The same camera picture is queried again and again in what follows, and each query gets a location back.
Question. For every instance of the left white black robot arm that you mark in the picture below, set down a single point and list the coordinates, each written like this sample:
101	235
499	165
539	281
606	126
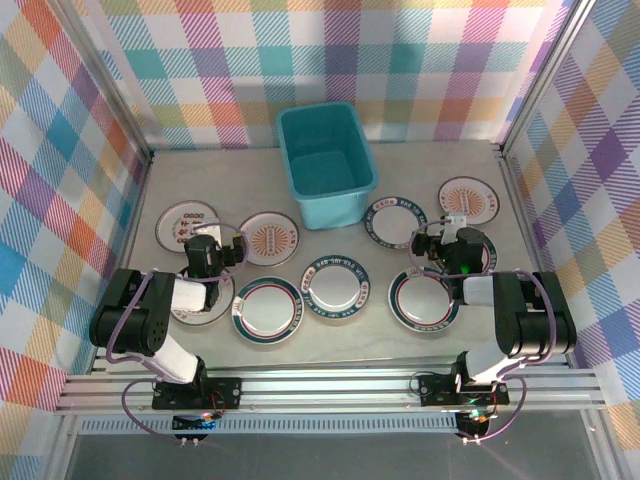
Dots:
145	320

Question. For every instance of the aluminium side rail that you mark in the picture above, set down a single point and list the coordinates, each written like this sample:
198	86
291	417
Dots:
520	210
127	250

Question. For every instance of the teal plastic bin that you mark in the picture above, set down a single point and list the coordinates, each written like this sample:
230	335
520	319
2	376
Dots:
325	210

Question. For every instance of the white plate navy lettered rim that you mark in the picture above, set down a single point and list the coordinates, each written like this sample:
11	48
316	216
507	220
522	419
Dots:
332	287
395	222

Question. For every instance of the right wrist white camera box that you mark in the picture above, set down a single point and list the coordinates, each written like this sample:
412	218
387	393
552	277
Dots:
457	224

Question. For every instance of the white plate red green characters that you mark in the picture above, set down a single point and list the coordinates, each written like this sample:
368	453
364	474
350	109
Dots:
172	225

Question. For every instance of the white plate orange sunburst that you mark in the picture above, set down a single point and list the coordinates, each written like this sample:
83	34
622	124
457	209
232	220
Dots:
470	197
272	240
222	300

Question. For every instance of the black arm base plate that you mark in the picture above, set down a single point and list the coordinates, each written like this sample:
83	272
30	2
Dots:
225	392
435	390

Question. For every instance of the small controller board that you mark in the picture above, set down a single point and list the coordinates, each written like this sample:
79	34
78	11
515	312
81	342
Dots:
192	424
475	422

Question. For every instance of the aluminium corner post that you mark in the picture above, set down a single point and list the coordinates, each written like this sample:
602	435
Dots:
105	75
545	75

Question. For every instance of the long aluminium frame rail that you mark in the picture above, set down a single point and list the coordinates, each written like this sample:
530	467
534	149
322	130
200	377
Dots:
325	392

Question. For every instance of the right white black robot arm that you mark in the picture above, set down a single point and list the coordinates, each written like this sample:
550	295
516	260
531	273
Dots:
530	320

